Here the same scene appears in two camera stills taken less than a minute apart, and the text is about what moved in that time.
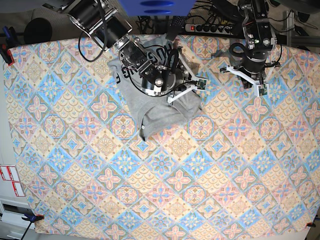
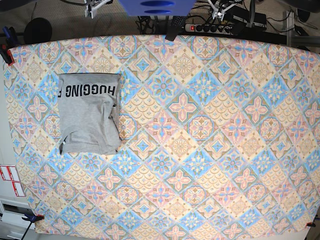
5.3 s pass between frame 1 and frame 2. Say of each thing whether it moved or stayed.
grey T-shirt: moved
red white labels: stayed
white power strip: stayed
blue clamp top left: stayed
